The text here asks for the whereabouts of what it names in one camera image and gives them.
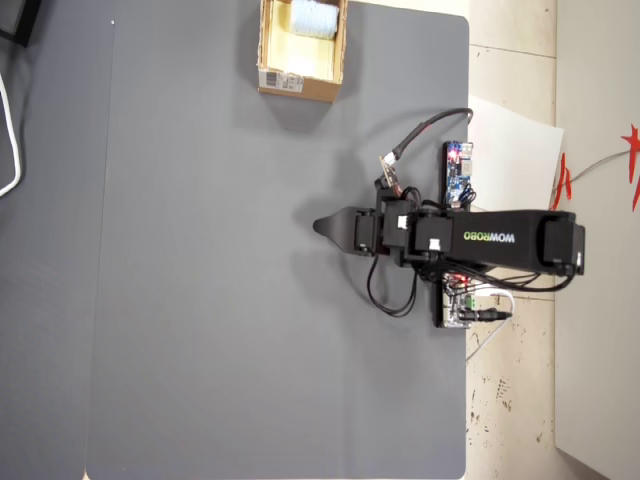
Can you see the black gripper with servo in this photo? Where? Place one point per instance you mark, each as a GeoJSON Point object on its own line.
{"type": "Point", "coordinates": [367, 232]}

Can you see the light blue cloth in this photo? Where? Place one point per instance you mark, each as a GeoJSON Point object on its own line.
{"type": "Point", "coordinates": [312, 20]}

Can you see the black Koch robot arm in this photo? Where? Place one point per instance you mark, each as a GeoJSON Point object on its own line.
{"type": "Point", "coordinates": [500, 239]}

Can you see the open cardboard box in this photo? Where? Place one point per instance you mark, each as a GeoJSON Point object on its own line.
{"type": "Point", "coordinates": [312, 91]}

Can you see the blue circuit board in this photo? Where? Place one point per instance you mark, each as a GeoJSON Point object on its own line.
{"type": "Point", "coordinates": [456, 175]}

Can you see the motor controller board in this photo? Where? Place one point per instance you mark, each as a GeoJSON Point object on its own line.
{"type": "Point", "coordinates": [452, 315]}

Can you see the black power plug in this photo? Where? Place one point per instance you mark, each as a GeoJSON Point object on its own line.
{"type": "Point", "coordinates": [487, 315]}

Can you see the white paper sheet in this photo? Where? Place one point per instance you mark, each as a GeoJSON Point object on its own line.
{"type": "Point", "coordinates": [515, 160]}

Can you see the white panel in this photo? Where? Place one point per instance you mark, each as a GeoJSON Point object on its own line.
{"type": "Point", "coordinates": [600, 300]}

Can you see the dark grey side mat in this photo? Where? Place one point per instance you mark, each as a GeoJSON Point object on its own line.
{"type": "Point", "coordinates": [50, 300]}

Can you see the small wrist camera board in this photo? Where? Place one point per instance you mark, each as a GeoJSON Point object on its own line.
{"type": "Point", "coordinates": [389, 172]}

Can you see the black frame object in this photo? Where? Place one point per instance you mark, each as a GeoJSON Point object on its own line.
{"type": "Point", "coordinates": [27, 30]}

